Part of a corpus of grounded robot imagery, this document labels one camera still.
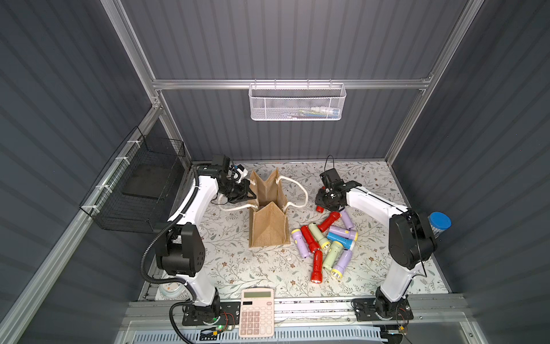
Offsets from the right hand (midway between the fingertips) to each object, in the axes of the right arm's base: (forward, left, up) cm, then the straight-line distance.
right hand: (320, 201), depth 94 cm
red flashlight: (-4, +1, 0) cm, 4 cm away
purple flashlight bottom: (-28, -4, -6) cm, 29 cm away
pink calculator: (-42, +25, -6) cm, 49 cm away
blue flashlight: (-17, -10, -5) cm, 20 cm away
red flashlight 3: (-4, -6, -6) cm, 10 cm away
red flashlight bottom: (-28, +4, -6) cm, 29 cm away
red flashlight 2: (-17, +4, -5) cm, 18 cm away
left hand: (-6, +26, +10) cm, 29 cm away
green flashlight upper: (-15, +1, -6) cm, 16 cm away
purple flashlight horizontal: (-12, -10, -6) cm, 16 cm away
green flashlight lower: (-22, -3, -6) cm, 23 cm away
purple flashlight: (-7, -12, -6) cm, 15 cm away
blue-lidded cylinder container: (-16, -38, +11) cm, 43 cm away
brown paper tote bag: (-11, +22, +6) cm, 26 cm away
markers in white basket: (+29, +3, +26) cm, 39 cm away
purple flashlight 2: (-20, +8, -6) cm, 22 cm away
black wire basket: (-11, +68, +20) cm, 72 cm away
